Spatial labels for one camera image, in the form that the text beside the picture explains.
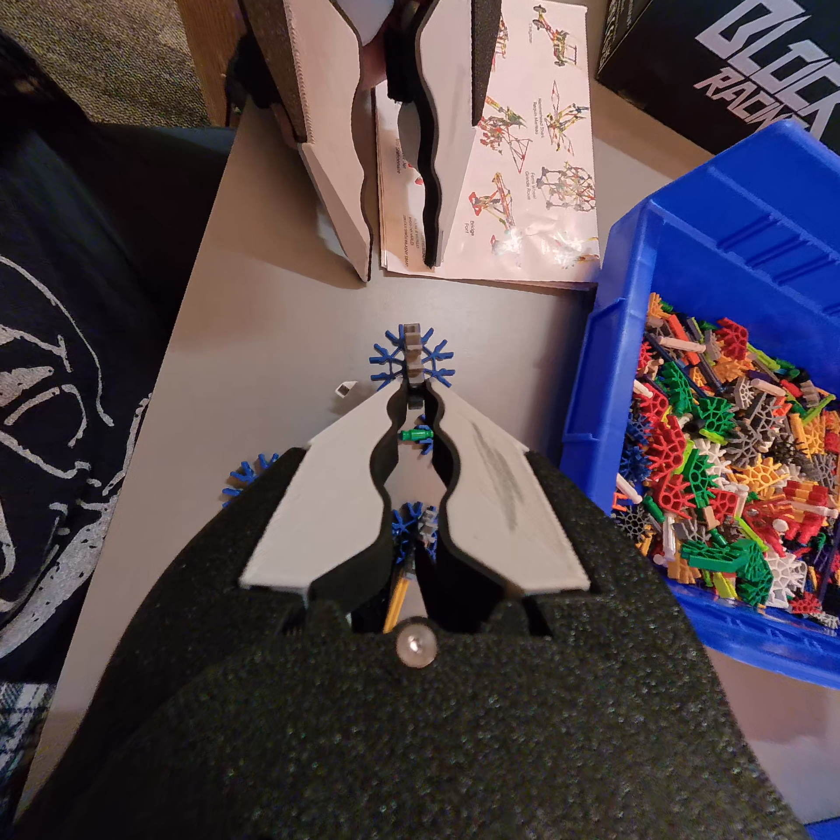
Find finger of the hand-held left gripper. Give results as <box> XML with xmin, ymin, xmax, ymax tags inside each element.
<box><xmin>282</xmin><ymin>0</ymin><xmax>374</xmax><ymax>283</ymax></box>
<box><xmin>413</xmin><ymin>0</ymin><xmax>475</xmax><ymax>270</ymax></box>

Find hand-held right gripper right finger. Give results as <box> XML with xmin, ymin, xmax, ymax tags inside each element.
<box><xmin>424</xmin><ymin>381</ymin><xmax>592</xmax><ymax>598</ymax></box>

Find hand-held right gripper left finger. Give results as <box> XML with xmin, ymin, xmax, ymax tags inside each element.
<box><xmin>238</xmin><ymin>379</ymin><xmax>404</xmax><ymax>599</ymax></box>

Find blue parts bin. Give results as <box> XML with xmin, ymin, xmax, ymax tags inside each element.
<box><xmin>559</xmin><ymin>118</ymin><xmax>840</xmax><ymax>690</ymax></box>

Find person's left hand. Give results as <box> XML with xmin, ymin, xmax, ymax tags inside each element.
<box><xmin>360</xmin><ymin>38</ymin><xmax>389</xmax><ymax>89</ymax></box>

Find wooden cabinet panel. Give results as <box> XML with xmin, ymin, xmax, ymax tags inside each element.
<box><xmin>176</xmin><ymin>0</ymin><xmax>249</xmax><ymax>129</ymax></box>

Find white instruction booklet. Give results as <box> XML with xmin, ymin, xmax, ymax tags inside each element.
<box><xmin>374</xmin><ymin>0</ymin><xmax>602</xmax><ymax>290</ymax></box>

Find long yellow rod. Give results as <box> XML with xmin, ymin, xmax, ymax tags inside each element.
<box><xmin>382</xmin><ymin>563</ymin><xmax>416</xmax><ymax>634</ymax></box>

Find pile of colourful construction pieces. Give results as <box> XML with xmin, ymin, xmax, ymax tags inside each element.
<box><xmin>612</xmin><ymin>292</ymin><xmax>840</xmax><ymax>632</ymax></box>

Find dark toy car set box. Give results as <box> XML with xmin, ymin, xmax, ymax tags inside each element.
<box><xmin>595</xmin><ymin>0</ymin><xmax>840</xmax><ymax>158</ymax></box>

